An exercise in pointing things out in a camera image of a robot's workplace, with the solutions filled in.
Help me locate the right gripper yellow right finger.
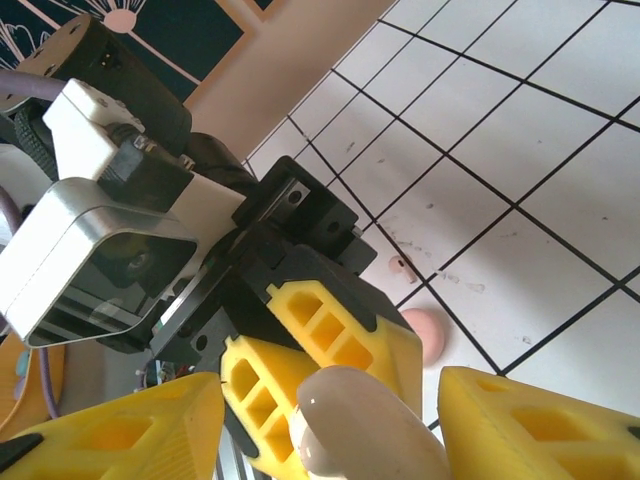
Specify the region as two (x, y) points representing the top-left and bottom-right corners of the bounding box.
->
(438, 366), (640, 480)

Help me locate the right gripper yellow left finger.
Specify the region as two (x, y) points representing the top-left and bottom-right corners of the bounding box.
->
(0, 372), (225, 480)

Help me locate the pink round case cover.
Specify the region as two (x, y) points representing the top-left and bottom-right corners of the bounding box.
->
(399, 308), (447, 369)

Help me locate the pink wireless earbud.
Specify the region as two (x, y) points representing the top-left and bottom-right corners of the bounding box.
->
(389, 254), (417, 285)

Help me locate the beige earbud charging case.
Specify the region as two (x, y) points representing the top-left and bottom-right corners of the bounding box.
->
(294, 364), (449, 480)

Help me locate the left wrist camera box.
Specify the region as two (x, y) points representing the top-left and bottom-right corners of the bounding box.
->
(0, 78), (249, 349)

